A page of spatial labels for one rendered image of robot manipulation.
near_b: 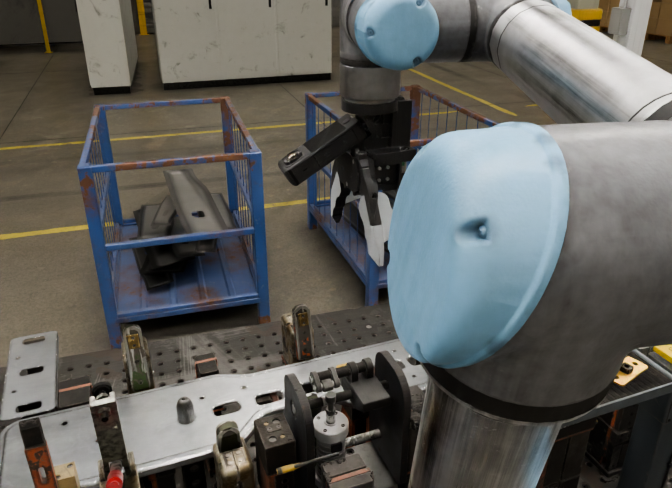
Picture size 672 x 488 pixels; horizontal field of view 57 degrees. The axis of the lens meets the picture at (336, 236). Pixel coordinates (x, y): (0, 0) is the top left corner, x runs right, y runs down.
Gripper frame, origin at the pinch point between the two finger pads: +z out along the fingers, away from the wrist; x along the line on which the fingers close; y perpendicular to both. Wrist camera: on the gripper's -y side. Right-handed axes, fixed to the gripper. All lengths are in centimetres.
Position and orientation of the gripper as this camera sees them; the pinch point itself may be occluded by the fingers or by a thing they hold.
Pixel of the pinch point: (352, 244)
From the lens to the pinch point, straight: 84.7
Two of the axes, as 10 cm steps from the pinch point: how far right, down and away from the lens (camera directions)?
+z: 0.0, 9.0, 4.3
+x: -3.7, -4.0, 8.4
